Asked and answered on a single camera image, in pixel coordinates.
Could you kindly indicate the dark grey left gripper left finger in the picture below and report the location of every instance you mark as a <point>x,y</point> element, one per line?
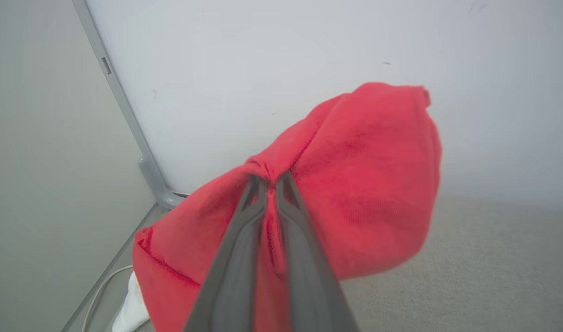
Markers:
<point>237,267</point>

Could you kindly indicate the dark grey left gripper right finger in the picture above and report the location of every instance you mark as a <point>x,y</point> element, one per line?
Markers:
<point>309,276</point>

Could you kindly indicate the red Bulls jersey white sleeves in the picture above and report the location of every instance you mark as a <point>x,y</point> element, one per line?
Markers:
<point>369,184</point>

